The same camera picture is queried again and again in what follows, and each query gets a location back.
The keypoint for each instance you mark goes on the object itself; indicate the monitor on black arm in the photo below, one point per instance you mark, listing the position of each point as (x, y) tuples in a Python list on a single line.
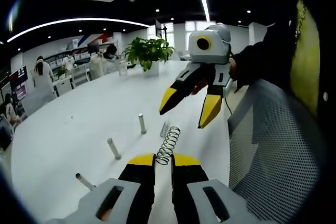
[(160, 28)]

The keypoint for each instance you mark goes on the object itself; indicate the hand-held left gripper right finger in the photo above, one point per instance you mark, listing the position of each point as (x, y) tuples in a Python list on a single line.
[(189, 190)]

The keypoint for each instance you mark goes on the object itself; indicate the grey mesh office chair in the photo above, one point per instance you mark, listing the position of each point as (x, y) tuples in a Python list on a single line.
[(278, 155)]

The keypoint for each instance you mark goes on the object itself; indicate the silver metal pin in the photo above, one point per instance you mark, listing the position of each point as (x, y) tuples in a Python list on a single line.
[(114, 149), (84, 181), (142, 124)]

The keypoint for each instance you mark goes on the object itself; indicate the metal coil spring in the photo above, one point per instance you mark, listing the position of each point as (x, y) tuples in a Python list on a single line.
[(169, 144), (165, 128)]

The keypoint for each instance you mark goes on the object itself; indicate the person's right forearm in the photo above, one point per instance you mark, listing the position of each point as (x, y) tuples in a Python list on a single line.
[(257, 61)]

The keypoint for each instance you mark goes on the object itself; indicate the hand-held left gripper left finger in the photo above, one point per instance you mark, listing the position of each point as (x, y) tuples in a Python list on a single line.
[(136, 190)]

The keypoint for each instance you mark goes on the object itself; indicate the green plant in white pot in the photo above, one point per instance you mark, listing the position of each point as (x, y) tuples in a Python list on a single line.
[(149, 53)]

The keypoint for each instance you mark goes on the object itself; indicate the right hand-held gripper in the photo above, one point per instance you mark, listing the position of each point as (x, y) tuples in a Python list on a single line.
[(210, 51)]

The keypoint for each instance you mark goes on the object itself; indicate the black monitor screen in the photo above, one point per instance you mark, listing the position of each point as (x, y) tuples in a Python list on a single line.
[(19, 79)]

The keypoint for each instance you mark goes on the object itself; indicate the clear glass cup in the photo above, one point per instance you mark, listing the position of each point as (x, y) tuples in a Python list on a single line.
[(122, 68)]

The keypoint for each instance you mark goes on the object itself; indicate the person's body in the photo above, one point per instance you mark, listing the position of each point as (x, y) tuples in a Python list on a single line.
[(304, 58)]

